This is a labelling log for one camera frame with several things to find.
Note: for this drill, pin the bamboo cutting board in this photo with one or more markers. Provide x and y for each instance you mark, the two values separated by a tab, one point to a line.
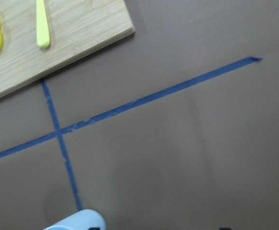
77	29

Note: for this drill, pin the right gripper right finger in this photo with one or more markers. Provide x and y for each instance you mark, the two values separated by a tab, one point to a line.
225	228

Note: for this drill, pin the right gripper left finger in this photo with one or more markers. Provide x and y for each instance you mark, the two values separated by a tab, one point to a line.
95	228

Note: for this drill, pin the light blue plastic cup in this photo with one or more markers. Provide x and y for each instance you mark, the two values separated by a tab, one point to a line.
82	220

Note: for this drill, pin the yellow plastic knife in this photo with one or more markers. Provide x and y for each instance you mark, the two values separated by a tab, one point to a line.
42	27

